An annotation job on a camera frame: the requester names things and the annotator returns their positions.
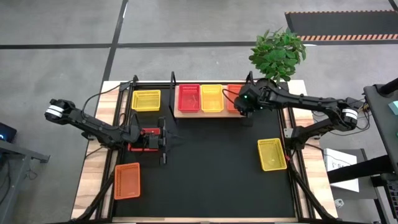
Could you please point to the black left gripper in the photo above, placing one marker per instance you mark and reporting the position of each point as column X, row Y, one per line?
column 163, row 124

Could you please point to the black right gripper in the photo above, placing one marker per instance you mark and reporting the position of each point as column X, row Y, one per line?
column 248, row 99

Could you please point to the yellow plastic basket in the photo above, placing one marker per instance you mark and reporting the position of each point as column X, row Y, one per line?
column 146, row 101
column 272, row 154
column 212, row 99

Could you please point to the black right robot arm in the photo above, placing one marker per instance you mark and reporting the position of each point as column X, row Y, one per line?
column 311, row 101

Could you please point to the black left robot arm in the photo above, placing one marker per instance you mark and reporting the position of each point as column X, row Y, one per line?
column 93, row 127

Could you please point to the black plant pot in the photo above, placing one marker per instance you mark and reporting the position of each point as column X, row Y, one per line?
column 264, row 80

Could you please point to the black table mat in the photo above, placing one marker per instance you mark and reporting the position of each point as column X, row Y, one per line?
column 202, row 186

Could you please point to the small red clamp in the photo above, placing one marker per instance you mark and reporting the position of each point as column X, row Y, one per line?
column 288, row 158

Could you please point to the green leafy plant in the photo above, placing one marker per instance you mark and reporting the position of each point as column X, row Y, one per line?
column 276, row 56

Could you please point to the white cardboard box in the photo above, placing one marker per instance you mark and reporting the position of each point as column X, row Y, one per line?
column 337, row 158

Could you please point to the black power adapter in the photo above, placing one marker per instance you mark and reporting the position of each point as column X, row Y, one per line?
column 353, row 101

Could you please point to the black hazard-striped floor ramp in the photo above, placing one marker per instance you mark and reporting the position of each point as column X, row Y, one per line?
column 342, row 23

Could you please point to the black desk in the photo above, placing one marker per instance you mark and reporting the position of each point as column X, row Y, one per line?
column 381, row 124

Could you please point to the teal object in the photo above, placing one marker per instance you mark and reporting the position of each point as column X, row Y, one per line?
column 394, row 108

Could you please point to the grey cart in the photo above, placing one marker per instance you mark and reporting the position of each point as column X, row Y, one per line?
column 18, row 152

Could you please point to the black device with blue light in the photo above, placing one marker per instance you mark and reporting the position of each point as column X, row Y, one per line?
column 6, row 132

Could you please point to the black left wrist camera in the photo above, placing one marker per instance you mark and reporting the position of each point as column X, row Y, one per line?
column 152, row 140

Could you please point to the wooden shelf with black frame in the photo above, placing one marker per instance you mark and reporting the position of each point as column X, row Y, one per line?
column 205, row 115

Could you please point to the black aluminium rig frame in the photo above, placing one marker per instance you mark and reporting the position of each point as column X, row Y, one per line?
column 118, row 104

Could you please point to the small white bracket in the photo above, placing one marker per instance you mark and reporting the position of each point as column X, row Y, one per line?
column 339, row 203

